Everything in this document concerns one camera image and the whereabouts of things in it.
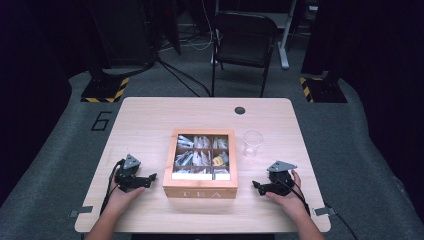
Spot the grey metal table clip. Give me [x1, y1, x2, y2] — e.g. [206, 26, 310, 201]
[313, 206, 337, 217]
[69, 205, 94, 219]

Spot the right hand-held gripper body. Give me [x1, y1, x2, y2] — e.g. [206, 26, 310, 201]
[263, 160, 298, 197]

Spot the pile of tea bags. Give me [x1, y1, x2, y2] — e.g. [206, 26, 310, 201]
[174, 134, 231, 181]

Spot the white desk leg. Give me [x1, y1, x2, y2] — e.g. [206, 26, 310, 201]
[277, 0, 298, 71]

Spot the light wooden table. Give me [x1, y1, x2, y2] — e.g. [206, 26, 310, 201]
[74, 96, 332, 234]

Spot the black folding chair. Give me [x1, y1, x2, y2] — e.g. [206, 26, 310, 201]
[210, 11, 280, 99]

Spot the black floor cable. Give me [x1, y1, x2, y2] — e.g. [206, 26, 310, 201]
[155, 55, 213, 98]

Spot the clear glass cup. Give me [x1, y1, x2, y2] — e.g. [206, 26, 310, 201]
[242, 129, 265, 158]

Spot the wooden tea box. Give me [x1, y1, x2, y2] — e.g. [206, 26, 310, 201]
[162, 128, 239, 200]

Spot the striped black stand base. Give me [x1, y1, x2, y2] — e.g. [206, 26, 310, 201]
[80, 76, 130, 104]
[298, 76, 348, 104]

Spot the person's left hand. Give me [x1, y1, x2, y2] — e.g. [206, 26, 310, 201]
[108, 174, 146, 216]

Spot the person's right hand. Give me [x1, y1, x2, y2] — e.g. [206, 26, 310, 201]
[265, 169, 311, 219]

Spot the white floor cable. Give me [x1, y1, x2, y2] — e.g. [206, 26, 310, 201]
[186, 0, 216, 52]

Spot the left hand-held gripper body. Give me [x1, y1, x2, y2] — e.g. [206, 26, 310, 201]
[114, 153, 152, 193]

